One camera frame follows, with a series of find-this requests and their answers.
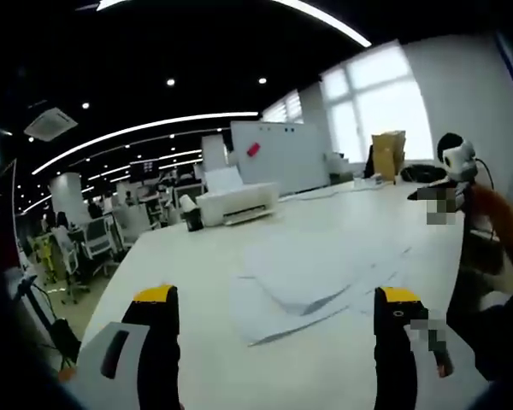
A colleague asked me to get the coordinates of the white printer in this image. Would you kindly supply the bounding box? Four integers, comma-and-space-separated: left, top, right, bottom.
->
196, 167, 281, 227

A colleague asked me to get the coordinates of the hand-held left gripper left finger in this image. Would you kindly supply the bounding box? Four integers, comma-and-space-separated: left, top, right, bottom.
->
70, 284, 181, 410

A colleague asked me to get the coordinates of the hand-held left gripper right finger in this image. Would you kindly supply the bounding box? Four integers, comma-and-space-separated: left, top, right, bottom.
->
374, 285, 492, 410

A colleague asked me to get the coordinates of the black tripod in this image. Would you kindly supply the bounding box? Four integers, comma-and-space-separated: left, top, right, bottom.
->
8, 275, 82, 372

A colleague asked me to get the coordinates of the black bag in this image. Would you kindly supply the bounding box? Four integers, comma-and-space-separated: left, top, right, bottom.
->
399, 163, 448, 184

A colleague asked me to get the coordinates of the white pillar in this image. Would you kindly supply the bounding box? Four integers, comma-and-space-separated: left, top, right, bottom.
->
49, 173, 83, 223

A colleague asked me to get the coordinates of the cardboard box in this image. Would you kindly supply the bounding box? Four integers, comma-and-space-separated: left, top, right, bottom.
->
370, 130, 407, 184

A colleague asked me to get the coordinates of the whiteboard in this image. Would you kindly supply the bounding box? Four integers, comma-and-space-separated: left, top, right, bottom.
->
229, 120, 331, 197

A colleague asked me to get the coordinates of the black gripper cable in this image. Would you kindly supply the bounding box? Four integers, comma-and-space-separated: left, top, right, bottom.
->
474, 156, 498, 243

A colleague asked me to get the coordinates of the white office chair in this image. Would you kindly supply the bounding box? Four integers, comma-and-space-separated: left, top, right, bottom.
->
50, 225, 91, 305
81, 216, 117, 278

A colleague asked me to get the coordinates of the black device with white roll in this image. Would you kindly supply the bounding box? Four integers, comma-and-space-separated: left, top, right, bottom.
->
179, 194, 205, 232

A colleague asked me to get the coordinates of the window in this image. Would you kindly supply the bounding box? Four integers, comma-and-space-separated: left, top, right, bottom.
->
320, 42, 433, 163

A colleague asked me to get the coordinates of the white cloth sheet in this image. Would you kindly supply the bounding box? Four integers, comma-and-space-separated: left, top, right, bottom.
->
229, 232, 413, 348

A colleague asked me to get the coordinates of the ceiling air conditioner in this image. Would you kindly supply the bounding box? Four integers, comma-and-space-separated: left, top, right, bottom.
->
24, 106, 79, 142

